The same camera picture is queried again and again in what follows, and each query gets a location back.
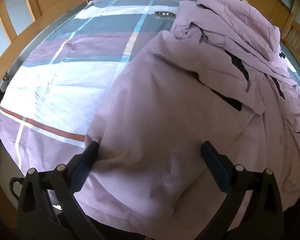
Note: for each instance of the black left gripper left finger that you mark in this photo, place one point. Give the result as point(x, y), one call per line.
point(36, 218)

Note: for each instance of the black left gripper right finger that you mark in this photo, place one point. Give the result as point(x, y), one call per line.
point(263, 218)

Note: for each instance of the plaid pink grey bedsheet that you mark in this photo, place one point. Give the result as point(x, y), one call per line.
point(48, 109)

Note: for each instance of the green patterned mattress cover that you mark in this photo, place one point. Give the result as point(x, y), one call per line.
point(84, 31)

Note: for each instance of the pink hooded jacket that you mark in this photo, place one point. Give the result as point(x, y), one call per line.
point(215, 76)

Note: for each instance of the wooden footboard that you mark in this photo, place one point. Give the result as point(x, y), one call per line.
point(290, 36)

